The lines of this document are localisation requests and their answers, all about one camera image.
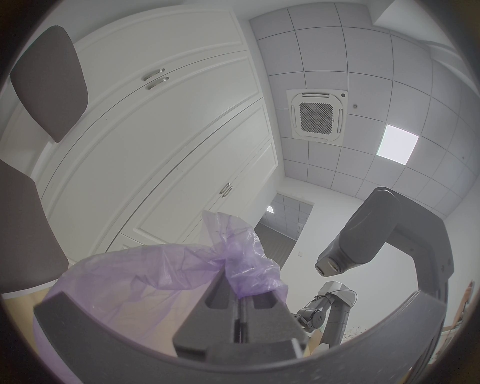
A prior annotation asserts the ceiling air conditioner vent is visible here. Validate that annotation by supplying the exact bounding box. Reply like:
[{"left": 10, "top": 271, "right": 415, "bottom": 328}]
[{"left": 287, "top": 89, "right": 349, "bottom": 146}]

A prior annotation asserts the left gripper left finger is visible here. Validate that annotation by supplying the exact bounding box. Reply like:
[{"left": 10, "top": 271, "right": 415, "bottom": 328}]
[{"left": 172, "top": 268, "right": 241, "bottom": 358}]

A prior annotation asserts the grey curtain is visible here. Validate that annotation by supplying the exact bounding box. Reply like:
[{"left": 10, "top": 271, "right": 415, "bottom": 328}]
[{"left": 255, "top": 221, "right": 301, "bottom": 271}]

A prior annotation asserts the purple plastic bag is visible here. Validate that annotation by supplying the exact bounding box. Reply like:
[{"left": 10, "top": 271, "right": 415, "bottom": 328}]
[{"left": 33, "top": 211, "right": 289, "bottom": 353}]

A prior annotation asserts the white wardrobe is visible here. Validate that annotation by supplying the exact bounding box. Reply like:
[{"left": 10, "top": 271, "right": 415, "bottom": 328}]
[{"left": 0, "top": 9, "right": 278, "bottom": 256}]

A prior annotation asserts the grey padded white chair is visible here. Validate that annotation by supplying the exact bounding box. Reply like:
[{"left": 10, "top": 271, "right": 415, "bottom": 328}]
[{"left": 0, "top": 25, "right": 89, "bottom": 295}]

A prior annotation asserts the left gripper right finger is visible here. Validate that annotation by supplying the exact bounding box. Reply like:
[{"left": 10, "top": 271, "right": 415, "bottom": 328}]
[{"left": 240, "top": 290, "right": 309, "bottom": 353}]

